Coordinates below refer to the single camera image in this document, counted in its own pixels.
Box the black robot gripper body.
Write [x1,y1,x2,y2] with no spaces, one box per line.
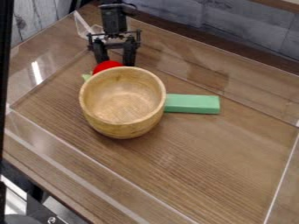
[87,0,141,52]

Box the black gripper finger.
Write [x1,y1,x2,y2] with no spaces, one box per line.
[93,39,109,63]
[123,41,137,67]

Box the red toy fruit green stem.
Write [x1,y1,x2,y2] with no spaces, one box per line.
[80,59,125,82]

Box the light wooden bowl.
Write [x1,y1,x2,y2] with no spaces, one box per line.
[79,66,165,139]

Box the green rectangular block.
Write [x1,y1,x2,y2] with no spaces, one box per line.
[164,94,220,115]

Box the clear acrylic tray wall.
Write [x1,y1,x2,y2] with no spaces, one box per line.
[0,10,299,224]

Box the black metal table frame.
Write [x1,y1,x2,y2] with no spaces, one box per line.
[0,160,88,224]

